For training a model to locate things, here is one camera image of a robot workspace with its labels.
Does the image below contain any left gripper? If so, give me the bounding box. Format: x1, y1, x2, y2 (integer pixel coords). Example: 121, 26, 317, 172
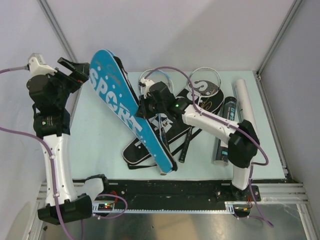
46, 58, 90, 108

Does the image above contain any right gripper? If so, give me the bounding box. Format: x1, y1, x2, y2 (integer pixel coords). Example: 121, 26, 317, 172
136, 93, 166, 120

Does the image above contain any blue racket bag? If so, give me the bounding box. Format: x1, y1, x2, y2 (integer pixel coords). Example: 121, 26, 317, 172
89, 49, 178, 174

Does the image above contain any black shuttlecock tube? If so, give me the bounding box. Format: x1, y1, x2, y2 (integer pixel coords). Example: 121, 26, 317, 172
212, 96, 237, 167

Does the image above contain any white shuttlecock tube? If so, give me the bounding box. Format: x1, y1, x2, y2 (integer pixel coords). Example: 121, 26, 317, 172
234, 78, 257, 129

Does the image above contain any blue racket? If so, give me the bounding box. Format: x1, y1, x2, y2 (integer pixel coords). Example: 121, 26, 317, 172
138, 68, 174, 151

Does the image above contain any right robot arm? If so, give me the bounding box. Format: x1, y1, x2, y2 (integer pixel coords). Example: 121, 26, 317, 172
135, 78, 260, 201

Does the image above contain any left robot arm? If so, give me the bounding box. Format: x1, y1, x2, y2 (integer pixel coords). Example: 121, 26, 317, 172
26, 53, 111, 225

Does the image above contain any black racket bag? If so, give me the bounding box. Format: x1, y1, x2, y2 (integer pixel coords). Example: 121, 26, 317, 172
122, 90, 224, 170

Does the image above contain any white racket left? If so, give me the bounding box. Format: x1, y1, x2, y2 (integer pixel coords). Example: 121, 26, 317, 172
138, 69, 174, 150

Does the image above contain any white racket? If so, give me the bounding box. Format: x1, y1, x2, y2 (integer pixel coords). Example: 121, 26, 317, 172
138, 69, 174, 150
178, 67, 221, 163

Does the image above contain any white racket right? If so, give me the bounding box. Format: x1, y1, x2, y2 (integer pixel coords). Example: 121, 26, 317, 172
178, 67, 221, 163

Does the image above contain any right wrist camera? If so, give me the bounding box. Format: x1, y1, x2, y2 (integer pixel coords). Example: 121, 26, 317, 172
138, 77, 155, 99

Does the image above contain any aluminium frame post left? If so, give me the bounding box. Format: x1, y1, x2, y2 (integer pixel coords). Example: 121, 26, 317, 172
37, 0, 79, 63

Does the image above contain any aluminium frame post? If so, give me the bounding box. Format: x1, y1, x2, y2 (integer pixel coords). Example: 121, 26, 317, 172
37, 0, 79, 63
255, 0, 305, 76

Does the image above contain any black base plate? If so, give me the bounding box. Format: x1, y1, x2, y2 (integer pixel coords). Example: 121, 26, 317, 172
105, 180, 261, 212

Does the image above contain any white cable duct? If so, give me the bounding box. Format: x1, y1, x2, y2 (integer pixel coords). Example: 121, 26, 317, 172
92, 199, 253, 216

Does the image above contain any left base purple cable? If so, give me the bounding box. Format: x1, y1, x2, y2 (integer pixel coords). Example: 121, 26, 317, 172
92, 196, 128, 221

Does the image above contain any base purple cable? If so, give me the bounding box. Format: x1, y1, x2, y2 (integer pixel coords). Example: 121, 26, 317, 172
236, 199, 275, 228
92, 196, 128, 221

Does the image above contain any aluminium rail right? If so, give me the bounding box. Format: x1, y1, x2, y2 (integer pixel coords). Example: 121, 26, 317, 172
253, 71, 303, 184

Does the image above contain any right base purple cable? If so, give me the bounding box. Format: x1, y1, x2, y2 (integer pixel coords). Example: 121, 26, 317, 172
236, 199, 275, 228

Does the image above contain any aluminium frame post right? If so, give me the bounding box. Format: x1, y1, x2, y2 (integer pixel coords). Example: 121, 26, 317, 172
255, 0, 305, 76

